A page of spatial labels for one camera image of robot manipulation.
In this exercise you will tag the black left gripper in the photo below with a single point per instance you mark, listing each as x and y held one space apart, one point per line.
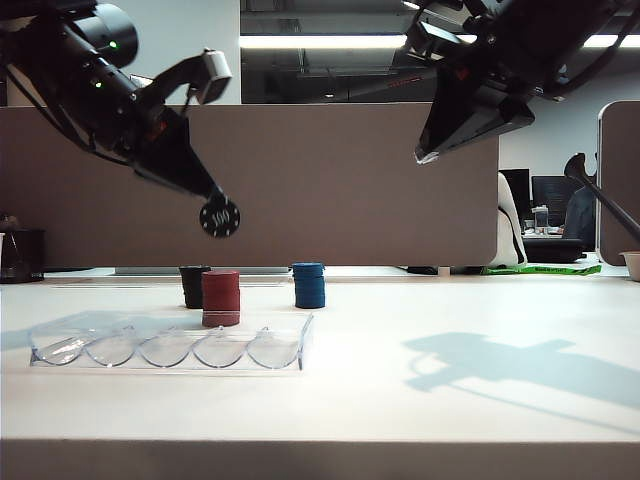
127 125

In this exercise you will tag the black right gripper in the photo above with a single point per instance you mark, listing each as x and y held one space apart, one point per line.
492 70

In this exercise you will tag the black 100 poker chip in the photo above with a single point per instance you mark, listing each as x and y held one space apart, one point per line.
220 218

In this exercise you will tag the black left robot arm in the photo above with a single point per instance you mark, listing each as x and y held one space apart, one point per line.
70 35

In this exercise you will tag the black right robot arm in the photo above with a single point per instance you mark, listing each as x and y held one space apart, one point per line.
540 25

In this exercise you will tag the black poker chip stack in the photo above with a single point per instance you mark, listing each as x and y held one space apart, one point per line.
191 287

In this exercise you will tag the red poker chip stack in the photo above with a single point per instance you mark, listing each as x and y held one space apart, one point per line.
221 292

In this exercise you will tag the blue poker chip stack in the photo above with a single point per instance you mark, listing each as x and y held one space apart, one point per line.
309 287

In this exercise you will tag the clear plastic chip tray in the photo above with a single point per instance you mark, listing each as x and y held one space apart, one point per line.
165 362

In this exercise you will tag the black computer monitor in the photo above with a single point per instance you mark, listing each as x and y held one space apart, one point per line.
550 192
517 192

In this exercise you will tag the clear water bottle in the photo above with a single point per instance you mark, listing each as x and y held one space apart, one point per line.
541 220

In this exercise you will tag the seated person blue shirt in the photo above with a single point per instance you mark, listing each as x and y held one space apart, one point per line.
580 217

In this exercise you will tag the large brown desk partition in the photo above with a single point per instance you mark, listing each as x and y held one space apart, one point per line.
325 210

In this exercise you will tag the dark background desk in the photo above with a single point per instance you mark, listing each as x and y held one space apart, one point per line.
555 250

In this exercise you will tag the small white partition foot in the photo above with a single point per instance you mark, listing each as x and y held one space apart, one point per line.
444 272

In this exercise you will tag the narrow brown desk partition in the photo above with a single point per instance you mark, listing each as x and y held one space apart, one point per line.
622 165

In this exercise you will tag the green tape strip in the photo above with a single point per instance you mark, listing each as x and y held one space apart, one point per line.
545 270

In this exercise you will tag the long ceiling light strip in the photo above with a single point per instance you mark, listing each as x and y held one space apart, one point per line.
320 42

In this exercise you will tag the beige bowl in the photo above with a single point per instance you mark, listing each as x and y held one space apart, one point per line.
632 266

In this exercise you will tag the brown front panel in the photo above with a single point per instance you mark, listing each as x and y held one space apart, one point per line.
320 461

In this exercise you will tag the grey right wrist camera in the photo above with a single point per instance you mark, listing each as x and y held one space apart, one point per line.
427 40

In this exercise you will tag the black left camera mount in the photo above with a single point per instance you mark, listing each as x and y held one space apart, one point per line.
175 75

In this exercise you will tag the metal wall switch plate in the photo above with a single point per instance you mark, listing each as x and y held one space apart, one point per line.
140 80

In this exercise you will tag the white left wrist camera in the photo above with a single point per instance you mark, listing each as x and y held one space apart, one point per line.
217 75

